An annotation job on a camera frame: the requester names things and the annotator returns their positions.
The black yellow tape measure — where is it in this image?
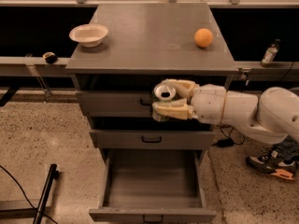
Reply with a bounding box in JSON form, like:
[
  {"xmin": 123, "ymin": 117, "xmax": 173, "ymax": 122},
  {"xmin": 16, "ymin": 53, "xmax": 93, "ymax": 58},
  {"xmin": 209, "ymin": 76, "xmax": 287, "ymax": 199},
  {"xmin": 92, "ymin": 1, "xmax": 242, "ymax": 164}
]
[{"xmin": 43, "ymin": 52, "xmax": 58, "ymax": 64}]

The orange fruit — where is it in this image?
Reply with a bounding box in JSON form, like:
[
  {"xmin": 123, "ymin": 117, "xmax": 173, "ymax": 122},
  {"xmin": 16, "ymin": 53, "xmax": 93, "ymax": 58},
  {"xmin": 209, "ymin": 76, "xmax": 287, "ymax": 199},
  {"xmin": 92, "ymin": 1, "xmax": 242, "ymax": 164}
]
[{"xmin": 194, "ymin": 28, "xmax": 213, "ymax": 48}]

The grey open bottom drawer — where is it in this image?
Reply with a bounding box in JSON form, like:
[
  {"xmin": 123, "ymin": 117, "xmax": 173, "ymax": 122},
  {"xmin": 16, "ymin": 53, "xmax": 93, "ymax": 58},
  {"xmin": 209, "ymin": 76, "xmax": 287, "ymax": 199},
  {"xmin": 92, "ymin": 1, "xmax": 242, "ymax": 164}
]
[{"xmin": 89, "ymin": 149, "xmax": 217, "ymax": 224}]

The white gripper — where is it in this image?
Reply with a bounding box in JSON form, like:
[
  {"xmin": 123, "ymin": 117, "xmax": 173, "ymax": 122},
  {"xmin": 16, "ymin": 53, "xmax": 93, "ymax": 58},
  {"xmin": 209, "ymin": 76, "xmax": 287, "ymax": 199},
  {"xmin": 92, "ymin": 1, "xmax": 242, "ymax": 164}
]
[{"xmin": 152, "ymin": 79, "xmax": 226, "ymax": 124}]

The grey orange sneaker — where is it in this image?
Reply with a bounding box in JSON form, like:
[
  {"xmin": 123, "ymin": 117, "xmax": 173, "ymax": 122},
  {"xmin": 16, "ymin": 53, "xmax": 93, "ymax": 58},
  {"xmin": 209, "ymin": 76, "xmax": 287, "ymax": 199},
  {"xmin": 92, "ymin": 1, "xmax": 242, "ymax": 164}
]
[{"xmin": 246, "ymin": 149, "xmax": 296, "ymax": 180}]

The metal clamp on rail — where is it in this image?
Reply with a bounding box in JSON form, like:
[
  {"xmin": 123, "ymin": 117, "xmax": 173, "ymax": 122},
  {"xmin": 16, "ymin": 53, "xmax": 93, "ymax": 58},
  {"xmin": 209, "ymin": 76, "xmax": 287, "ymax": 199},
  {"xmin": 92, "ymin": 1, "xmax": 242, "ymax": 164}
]
[{"xmin": 239, "ymin": 68, "xmax": 251, "ymax": 80}]

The grey top drawer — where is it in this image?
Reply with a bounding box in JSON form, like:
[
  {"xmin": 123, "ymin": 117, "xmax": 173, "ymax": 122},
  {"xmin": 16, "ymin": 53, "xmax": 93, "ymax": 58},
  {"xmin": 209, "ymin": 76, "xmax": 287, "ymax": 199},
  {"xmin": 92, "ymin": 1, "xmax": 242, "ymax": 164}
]
[{"xmin": 75, "ymin": 90, "xmax": 229, "ymax": 119}]

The grey metal rail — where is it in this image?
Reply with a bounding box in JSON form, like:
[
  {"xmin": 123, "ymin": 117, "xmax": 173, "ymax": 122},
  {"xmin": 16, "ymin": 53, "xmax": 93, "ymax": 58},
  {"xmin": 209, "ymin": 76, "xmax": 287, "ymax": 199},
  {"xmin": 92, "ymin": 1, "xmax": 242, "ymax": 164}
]
[{"xmin": 0, "ymin": 57, "xmax": 299, "ymax": 82}]

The blue jeans leg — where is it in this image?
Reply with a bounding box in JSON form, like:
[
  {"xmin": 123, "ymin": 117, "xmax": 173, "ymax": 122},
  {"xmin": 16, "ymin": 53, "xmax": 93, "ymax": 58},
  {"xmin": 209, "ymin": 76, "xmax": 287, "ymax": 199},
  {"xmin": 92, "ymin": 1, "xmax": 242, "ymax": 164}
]
[{"xmin": 274, "ymin": 136, "xmax": 299, "ymax": 161}]

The white paper bowl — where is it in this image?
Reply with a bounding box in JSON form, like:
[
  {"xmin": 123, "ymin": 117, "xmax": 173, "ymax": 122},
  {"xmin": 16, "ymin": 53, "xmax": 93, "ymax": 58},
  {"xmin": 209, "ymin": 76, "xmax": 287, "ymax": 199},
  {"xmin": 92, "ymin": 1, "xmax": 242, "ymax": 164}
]
[{"xmin": 69, "ymin": 23, "xmax": 108, "ymax": 48}]

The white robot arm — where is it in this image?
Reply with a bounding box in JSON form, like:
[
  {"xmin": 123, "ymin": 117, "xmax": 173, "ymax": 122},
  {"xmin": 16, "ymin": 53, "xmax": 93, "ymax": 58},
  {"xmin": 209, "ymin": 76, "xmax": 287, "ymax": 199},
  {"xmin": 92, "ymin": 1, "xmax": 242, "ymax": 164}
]
[{"xmin": 152, "ymin": 79, "xmax": 299, "ymax": 144}]

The green soda can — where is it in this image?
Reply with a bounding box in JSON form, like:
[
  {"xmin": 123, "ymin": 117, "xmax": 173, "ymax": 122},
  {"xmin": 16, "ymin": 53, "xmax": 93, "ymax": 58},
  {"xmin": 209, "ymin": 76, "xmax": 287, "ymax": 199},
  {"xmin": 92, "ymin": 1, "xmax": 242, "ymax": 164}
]
[{"xmin": 151, "ymin": 82, "xmax": 176, "ymax": 121}]

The grey drawer cabinet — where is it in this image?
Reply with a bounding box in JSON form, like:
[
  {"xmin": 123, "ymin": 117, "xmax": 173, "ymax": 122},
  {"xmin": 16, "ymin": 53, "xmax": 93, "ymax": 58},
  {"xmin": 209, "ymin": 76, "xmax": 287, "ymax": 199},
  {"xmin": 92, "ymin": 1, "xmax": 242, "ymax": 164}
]
[{"xmin": 64, "ymin": 2, "xmax": 240, "ymax": 161}]

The grey middle drawer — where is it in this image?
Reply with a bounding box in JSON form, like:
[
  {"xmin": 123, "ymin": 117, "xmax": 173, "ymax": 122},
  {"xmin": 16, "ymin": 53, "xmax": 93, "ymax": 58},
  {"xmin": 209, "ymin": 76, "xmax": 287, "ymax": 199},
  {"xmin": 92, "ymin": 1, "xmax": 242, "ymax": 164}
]
[{"xmin": 90, "ymin": 130, "xmax": 214, "ymax": 150}]

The black floor cable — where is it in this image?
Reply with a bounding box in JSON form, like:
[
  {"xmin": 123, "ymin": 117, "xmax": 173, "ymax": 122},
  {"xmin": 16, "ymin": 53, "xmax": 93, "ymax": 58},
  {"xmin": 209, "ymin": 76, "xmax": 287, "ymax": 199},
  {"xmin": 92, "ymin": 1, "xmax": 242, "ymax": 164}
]
[{"xmin": 0, "ymin": 164, "xmax": 60, "ymax": 224}]

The glass bottle with label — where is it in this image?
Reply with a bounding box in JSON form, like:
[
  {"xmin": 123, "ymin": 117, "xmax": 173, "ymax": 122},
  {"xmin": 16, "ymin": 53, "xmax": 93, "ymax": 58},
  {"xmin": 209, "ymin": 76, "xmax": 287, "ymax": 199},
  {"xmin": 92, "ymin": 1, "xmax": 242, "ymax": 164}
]
[{"xmin": 261, "ymin": 39, "xmax": 280, "ymax": 67}]

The black metal stand leg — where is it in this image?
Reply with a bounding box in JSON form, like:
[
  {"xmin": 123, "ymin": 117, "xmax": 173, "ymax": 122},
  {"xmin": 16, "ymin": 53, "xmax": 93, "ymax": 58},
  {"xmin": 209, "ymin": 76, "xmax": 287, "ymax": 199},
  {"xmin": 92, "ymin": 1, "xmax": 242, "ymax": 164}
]
[{"xmin": 33, "ymin": 164, "xmax": 59, "ymax": 224}]

